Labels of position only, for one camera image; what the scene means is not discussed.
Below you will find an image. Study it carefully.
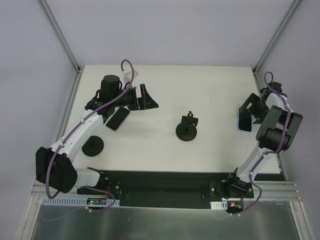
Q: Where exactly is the black phone stand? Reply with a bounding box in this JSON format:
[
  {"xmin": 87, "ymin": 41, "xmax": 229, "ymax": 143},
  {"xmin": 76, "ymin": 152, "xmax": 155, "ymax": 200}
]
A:
[
  {"xmin": 175, "ymin": 111, "xmax": 199, "ymax": 142},
  {"xmin": 81, "ymin": 135, "xmax": 104, "ymax": 157}
]

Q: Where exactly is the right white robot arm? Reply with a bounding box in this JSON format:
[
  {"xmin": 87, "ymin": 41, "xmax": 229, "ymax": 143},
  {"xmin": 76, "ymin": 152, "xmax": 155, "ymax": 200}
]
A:
[{"xmin": 224, "ymin": 81, "xmax": 303, "ymax": 198}]

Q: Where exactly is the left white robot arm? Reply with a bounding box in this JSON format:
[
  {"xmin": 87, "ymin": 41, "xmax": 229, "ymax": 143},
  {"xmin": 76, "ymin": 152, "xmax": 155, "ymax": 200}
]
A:
[{"xmin": 35, "ymin": 75, "xmax": 159, "ymax": 195}]

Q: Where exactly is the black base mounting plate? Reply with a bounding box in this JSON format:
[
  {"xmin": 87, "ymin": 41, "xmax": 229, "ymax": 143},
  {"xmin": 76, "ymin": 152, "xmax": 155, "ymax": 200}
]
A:
[{"xmin": 76, "ymin": 169, "xmax": 287, "ymax": 210}]

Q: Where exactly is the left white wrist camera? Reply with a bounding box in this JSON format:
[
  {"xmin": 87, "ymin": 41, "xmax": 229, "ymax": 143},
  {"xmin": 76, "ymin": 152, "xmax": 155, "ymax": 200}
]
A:
[{"xmin": 121, "ymin": 70, "xmax": 139, "ymax": 83}]

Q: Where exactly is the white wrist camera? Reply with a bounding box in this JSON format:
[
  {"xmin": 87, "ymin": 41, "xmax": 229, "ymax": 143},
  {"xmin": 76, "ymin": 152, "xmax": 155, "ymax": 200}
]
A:
[
  {"xmin": 269, "ymin": 81, "xmax": 283, "ymax": 95},
  {"xmin": 121, "ymin": 70, "xmax": 139, "ymax": 83}
]

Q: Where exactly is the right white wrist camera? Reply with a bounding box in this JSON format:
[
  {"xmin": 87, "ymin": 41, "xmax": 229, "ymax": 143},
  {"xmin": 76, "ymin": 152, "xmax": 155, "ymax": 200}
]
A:
[{"xmin": 269, "ymin": 81, "xmax": 283, "ymax": 95}]

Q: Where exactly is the left aluminium frame post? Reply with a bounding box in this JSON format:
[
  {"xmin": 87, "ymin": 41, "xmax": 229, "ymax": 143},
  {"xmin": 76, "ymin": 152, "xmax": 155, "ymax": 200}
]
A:
[{"xmin": 38, "ymin": 0, "xmax": 81, "ymax": 74}]

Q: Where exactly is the aluminium frame post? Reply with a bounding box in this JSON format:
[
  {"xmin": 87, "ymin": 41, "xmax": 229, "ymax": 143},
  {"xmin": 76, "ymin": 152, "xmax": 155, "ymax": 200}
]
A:
[
  {"xmin": 38, "ymin": 0, "xmax": 81, "ymax": 74},
  {"xmin": 252, "ymin": 0, "xmax": 303, "ymax": 76}
]

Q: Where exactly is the right white cable duct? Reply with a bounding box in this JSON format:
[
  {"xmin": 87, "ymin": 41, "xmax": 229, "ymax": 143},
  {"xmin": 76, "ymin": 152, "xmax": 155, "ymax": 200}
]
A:
[{"xmin": 210, "ymin": 200, "xmax": 235, "ymax": 211}]

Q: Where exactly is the white cable duct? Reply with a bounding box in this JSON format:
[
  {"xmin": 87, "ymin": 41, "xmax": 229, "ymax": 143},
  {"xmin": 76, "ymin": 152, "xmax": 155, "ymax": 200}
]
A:
[
  {"xmin": 42, "ymin": 196, "xmax": 120, "ymax": 208},
  {"xmin": 210, "ymin": 200, "xmax": 235, "ymax": 211}
]

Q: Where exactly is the right aluminium frame post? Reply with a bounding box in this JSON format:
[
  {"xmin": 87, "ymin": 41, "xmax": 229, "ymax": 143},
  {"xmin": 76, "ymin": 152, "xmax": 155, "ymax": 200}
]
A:
[{"xmin": 252, "ymin": 0, "xmax": 303, "ymax": 76}]

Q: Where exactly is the left white cable duct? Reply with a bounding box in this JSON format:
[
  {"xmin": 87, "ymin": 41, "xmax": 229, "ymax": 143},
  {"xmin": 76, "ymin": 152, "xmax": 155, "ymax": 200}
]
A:
[{"xmin": 42, "ymin": 196, "xmax": 120, "ymax": 208}]

